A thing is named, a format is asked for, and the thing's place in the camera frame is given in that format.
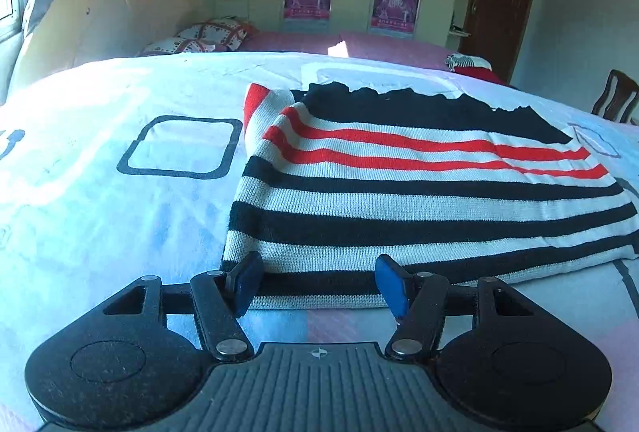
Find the near heart pattern pillow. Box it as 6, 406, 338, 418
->
139, 36, 228, 56

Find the lower left purple poster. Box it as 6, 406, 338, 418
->
283, 0, 331, 34

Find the striped white green garment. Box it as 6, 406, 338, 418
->
445, 52, 492, 72

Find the red folded garment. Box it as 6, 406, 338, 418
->
454, 66, 505, 86

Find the striped knit sweater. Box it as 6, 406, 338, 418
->
222, 82, 638, 309

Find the lower right purple poster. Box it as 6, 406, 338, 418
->
370, 0, 419, 37

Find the pink bed cover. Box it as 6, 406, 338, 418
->
239, 32, 455, 70

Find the purple poster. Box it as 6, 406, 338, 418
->
370, 0, 419, 37
283, 0, 331, 34

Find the heart pattern pillow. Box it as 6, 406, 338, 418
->
139, 36, 228, 56
177, 18, 258, 52

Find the cream round headboard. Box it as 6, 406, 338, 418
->
9, 0, 201, 93

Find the white patterned bed sheet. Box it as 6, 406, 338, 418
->
1, 53, 638, 431

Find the far heart pattern pillow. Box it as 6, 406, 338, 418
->
177, 18, 258, 52

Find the dark wooden chair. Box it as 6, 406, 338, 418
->
591, 70, 639, 123

